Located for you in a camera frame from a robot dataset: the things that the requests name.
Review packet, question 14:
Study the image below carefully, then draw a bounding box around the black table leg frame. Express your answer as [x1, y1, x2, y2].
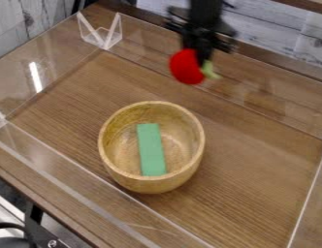
[24, 201, 68, 248]

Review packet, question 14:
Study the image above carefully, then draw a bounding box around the red plush strawberry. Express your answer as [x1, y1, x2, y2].
[169, 48, 221, 84]

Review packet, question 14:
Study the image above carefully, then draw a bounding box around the clear acrylic enclosure wall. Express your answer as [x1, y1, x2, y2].
[0, 15, 322, 248]

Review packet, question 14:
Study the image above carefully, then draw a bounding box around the wooden bowl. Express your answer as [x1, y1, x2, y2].
[98, 101, 205, 194]

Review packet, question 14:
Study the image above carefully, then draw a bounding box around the clear acrylic corner bracket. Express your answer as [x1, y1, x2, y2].
[76, 13, 122, 50]

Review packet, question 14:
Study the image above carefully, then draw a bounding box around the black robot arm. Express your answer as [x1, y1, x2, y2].
[163, 0, 237, 65]

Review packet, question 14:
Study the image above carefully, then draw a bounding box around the green rectangular block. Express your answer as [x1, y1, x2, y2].
[136, 123, 166, 176]

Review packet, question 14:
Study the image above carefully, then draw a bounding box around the black cable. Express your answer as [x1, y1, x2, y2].
[0, 222, 35, 248]

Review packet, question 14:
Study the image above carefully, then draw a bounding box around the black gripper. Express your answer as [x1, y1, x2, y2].
[163, 6, 237, 64]

